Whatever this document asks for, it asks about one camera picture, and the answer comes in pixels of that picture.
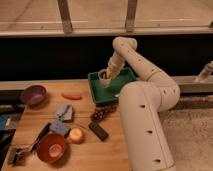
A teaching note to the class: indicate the black rectangular block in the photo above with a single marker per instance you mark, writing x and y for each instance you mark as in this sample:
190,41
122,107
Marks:
98,131

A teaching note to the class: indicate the red bowl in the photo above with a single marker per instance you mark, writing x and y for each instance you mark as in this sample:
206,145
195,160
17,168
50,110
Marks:
51,148

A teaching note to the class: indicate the white plastic cup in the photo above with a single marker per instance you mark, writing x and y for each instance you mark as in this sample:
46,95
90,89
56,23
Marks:
103,82

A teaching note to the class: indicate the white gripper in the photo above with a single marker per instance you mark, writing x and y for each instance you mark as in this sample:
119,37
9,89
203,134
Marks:
115,64

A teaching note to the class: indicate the purple bowl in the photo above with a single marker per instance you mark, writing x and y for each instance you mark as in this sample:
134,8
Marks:
33,95

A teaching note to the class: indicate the green plastic tray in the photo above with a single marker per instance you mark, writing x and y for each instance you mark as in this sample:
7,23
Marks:
107,95

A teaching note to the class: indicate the dark grape bunch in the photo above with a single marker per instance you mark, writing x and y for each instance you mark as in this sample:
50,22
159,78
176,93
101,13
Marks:
100,113

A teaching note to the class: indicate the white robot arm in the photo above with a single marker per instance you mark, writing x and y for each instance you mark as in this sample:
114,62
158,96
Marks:
140,103

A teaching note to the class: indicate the orange carrot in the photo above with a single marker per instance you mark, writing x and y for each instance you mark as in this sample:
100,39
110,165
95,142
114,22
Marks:
71,96

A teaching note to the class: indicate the blue grey cloth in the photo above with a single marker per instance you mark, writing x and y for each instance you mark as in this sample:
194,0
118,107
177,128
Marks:
64,112

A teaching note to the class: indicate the yellow red apple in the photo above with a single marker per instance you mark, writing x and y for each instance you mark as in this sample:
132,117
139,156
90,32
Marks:
76,135

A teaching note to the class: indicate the black handled brush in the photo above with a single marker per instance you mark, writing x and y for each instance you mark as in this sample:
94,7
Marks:
17,154

